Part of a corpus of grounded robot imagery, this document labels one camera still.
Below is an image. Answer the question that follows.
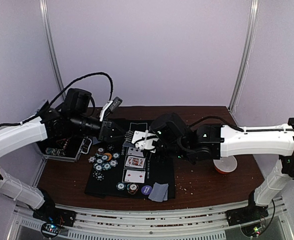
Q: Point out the face up diamonds card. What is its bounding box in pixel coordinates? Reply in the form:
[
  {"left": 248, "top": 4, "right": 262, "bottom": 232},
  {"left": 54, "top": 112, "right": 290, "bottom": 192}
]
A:
[{"left": 124, "top": 169, "right": 146, "bottom": 184}]

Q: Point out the aluminium frame post right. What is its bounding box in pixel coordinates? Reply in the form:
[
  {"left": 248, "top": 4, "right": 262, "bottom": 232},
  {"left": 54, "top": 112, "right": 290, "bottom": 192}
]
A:
[{"left": 229, "top": 0, "right": 260, "bottom": 114}]

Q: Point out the aluminium poker chip case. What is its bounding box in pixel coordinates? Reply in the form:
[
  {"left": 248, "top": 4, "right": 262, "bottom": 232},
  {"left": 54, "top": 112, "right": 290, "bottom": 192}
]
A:
[{"left": 28, "top": 99, "right": 92, "bottom": 163}]

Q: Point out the aluminium frame post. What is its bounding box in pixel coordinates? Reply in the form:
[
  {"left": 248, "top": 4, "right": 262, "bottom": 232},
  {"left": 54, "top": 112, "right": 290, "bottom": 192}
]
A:
[
  {"left": 229, "top": 0, "right": 260, "bottom": 114},
  {"left": 39, "top": 0, "right": 64, "bottom": 92}
]

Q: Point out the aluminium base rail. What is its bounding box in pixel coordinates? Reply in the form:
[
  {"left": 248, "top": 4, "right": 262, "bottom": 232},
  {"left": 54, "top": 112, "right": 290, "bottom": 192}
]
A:
[{"left": 5, "top": 197, "right": 294, "bottom": 240}]

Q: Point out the blue green fifty chip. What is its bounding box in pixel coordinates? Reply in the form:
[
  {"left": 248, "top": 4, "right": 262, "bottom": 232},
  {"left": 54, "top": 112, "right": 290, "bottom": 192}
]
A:
[{"left": 112, "top": 152, "right": 120, "bottom": 160}]

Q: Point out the face up spades card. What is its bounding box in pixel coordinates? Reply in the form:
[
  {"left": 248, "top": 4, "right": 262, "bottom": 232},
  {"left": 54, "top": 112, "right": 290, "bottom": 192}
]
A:
[{"left": 127, "top": 147, "right": 144, "bottom": 157}]

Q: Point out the face up king card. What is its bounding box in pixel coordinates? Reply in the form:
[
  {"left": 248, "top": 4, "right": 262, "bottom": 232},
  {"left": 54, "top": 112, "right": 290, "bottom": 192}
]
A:
[{"left": 125, "top": 156, "right": 145, "bottom": 169}]

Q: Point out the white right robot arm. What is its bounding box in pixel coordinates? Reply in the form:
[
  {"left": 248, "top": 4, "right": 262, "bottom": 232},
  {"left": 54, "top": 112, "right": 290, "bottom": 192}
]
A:
[{"left": 125, "top": 113, "right": 294, "bottom": 226}]

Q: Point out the black poker play mat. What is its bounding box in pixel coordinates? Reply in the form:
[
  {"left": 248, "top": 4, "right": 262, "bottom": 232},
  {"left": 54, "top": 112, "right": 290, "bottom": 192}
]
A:
[{"left": 83, "top": 118, "right": 176, "bottom": 200}]

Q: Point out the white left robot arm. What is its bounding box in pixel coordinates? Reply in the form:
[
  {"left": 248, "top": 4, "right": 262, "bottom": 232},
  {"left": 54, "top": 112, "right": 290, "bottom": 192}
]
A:
[{"left": 0, "top": 72, "right": 121, "bottom": 222}]

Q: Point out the purple small blind button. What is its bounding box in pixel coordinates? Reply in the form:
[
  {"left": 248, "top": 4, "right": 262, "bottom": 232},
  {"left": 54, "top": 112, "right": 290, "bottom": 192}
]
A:
[{"left": 141, "top": 185, "right": 152, "bottom": 196}]

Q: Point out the mixed colour chip stack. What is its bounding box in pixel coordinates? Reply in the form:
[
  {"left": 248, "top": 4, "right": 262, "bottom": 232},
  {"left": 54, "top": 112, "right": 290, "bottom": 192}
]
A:
[{"left": 127, "top": 183, "right": 139, "bottom": 195}]

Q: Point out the orange big blind button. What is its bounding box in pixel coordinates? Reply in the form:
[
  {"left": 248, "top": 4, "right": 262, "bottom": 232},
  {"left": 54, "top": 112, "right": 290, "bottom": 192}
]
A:
[{"left": 102, "top": 152, "right": 112, "bottom": 162}]

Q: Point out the orange white bowl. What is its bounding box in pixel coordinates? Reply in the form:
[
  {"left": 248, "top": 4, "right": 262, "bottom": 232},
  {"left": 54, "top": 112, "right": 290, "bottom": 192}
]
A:
[{"left": 213, "top": 156, "right": 238, "bottom": 174}]

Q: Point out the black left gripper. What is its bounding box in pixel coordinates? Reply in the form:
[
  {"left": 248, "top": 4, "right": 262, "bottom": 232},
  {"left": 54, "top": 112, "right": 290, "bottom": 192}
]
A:
[{"left": 70, "top": 111, "right": 129, "bottom": 142}]

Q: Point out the blue backed card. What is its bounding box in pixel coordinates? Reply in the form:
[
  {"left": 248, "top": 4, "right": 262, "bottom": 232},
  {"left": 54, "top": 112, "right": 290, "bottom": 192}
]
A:
[
  {"left": 153, "top": 182, "right": 169, "bottom": 202},
  {"left": 148, "top": 186, "right": 165, "bottom": 203}
]

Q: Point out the aluminium frame post left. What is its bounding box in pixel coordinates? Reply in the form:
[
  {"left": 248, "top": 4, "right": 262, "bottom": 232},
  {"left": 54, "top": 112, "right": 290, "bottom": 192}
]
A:
[{"left": 39, "top": 0, "right": 64, "bottom": 92}]

